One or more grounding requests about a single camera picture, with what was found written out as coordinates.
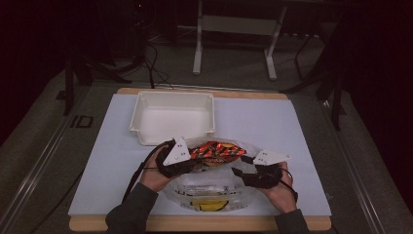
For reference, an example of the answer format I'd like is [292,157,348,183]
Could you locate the person's right hand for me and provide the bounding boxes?
[257,161,299,215]

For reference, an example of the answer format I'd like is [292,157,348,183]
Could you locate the white plastic bin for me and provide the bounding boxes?
[129,90,216,146]

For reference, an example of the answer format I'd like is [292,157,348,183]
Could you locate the person's left hand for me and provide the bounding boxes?
[139,154,178,193]

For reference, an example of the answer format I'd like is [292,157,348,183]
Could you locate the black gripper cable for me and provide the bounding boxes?
[121,139,173,204]
[279,167,299,203]

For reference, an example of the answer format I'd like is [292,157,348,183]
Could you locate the clear plastic bag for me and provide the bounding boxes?
[162,136,264,213]

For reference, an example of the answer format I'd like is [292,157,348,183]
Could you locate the metal floor rail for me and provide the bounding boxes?
[0,97,86,230]
[320,100,388,234]

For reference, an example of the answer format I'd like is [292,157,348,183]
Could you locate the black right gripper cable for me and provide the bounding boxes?
[279,167,299,203]

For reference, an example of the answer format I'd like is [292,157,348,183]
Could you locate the black tripod stand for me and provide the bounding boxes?
[62,55,132,116]

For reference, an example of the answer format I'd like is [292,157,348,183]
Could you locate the black floor cables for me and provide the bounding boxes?
[142,42,174,90]

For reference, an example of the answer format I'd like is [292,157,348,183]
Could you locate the thin black cable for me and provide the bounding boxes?
[28,172,84,234]

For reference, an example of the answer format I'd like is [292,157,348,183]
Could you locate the pale blue table sheet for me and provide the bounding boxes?
[67,93,332,217]

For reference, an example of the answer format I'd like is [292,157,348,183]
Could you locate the red orange snack packet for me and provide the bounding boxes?
[189,140,247,172]

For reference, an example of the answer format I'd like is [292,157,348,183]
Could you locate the white metal stand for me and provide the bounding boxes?
[192,0,288,81]

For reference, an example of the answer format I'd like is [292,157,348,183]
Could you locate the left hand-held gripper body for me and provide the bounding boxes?
[155,137,196,179]

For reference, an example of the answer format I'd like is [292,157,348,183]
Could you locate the black metal stand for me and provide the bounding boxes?
[281,19,347,131]

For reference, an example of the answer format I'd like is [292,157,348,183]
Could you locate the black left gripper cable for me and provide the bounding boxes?
[121,139,173,204]

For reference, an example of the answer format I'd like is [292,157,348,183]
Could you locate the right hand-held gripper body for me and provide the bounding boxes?
[249,149,292,189]

